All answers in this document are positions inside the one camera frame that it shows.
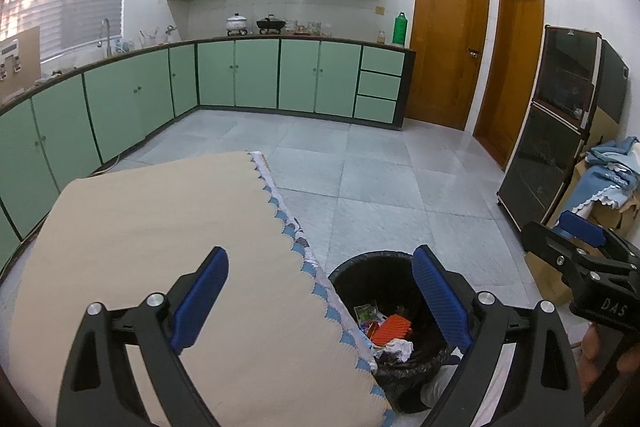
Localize blue cloth pile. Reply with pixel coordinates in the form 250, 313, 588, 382
563, 136, 639, 218

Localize green lower kitchen cabinets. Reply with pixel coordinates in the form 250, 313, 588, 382
1, 36, 416, 261

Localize black trash bin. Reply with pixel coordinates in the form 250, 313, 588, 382
329, 251, 452, 413

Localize white tissue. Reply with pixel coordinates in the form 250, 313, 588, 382
380, 338, 413, 364

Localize black wok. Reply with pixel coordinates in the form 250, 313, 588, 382
256, 14, 286, 35

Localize wooden door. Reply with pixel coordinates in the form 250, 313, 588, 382
473, 0, 544, 169
406, 0, 489, 130

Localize cardboard box on counter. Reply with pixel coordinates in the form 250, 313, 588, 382
0, 26, 41, 104

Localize black glass cabinet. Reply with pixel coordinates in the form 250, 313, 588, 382
497, 26, 629, 230

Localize cardboard box on floor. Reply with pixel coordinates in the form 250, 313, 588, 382
525, 160, 639, 306

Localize right hand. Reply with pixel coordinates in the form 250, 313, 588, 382
577, 323, 640, 396

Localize chrome kitchen faucet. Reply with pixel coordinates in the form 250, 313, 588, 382
96, 18, 113, 58

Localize green snack bag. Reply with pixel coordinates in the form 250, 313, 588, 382
354, 305, 385, 323

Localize white cooking pot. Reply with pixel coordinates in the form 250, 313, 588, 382
226, 13, 248, 37

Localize green thermos bottle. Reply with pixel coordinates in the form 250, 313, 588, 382
392, 12, 408, 46

